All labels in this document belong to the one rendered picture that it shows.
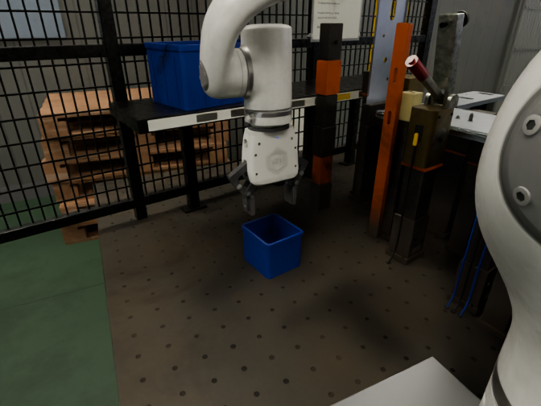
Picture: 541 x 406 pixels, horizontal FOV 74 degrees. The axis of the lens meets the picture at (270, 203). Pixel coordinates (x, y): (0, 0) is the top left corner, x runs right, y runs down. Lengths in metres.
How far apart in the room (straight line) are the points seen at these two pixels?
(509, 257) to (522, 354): 0.09
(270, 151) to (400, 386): 0.40
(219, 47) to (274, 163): 0.22
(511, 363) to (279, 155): 0.49
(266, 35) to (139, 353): 0.56
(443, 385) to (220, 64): 0.52
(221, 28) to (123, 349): 0.54
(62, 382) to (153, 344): 1.01
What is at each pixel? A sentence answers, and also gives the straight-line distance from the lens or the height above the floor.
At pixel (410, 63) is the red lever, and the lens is 0.71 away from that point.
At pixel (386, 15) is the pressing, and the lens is 1.07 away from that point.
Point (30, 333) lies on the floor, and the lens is 1.95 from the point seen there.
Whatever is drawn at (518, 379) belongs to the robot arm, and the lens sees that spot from 0.27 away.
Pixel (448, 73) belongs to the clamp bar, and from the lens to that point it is 0.80.
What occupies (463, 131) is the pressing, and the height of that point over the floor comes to 1.00.
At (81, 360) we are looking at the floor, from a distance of 1.74.
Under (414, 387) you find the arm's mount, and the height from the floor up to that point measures 0.79.
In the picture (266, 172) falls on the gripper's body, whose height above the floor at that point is 0.96.
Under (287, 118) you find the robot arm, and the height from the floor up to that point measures 1.05.
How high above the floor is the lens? 1.20
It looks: 26 degrees down
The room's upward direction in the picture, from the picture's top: straight up
